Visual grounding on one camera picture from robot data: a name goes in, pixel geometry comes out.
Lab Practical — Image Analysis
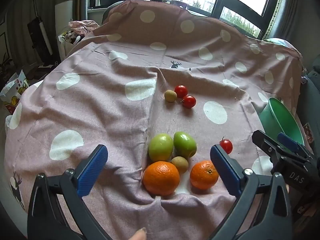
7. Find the light blue cloth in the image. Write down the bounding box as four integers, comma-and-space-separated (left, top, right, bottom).
262, 38, 292, 48

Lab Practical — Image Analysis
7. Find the long dark planter trough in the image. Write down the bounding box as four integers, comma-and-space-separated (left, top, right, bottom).
99, 0, 148, 7

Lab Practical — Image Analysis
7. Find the pink cloth pile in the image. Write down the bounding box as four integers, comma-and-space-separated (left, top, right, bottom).
68, 19, 100, 36

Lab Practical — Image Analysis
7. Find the small brown kiwi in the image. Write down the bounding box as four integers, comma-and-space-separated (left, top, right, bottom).
171, 156, 189, 174
164, 90, 178, 103

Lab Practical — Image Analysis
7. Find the large orange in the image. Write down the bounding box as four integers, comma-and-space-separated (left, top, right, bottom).
143, 161, 180, 196

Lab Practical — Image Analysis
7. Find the red cherry tomato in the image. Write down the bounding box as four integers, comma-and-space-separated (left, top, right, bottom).
174, 85, 188, 98
182, 95, 197, 109
219, 137, 233, 155

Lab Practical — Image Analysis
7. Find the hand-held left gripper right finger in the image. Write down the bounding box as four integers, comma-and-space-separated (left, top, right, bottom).
210, 144, 293, 240

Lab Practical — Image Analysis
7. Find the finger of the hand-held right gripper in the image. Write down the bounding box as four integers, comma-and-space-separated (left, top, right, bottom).
252, 130, 288, 161
277, 132, 314, 156

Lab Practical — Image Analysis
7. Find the white plastic bag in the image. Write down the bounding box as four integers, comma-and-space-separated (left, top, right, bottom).
59, 30, 82, 60

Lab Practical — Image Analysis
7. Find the dark grey sofa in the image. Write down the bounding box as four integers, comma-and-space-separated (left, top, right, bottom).
299, 55, 320, 140

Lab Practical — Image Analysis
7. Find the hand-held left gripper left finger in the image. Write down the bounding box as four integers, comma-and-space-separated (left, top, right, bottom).
27, 144, 113, 240

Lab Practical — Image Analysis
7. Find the printed paper bag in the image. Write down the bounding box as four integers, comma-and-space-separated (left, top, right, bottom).
0, 70, 30, 114

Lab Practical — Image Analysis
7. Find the black upright vacuum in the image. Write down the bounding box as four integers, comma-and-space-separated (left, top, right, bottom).
24, 0, 54, 64

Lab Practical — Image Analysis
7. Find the grey curtain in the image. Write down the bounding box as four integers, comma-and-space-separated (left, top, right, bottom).
262, 0, 309, 40

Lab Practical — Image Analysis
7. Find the green bowl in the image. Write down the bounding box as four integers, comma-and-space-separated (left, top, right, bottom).
259, 97, 305, 147

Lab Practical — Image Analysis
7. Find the pink polka dot blanket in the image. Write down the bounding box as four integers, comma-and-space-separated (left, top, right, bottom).
5, 0, 304, 240

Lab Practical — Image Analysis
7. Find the person's left hand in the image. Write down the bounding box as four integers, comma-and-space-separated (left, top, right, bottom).
132, 227, 148, 240

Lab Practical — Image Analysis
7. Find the green apple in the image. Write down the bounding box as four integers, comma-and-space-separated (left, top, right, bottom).
148, 133, 174, 162
173, 131, 197, 158

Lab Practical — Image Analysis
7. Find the small orange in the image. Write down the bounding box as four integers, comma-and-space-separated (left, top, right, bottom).
190, 160, 219, 190

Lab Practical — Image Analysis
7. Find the dark houseplant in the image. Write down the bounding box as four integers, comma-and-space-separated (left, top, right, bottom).
0, 53, 14, 80

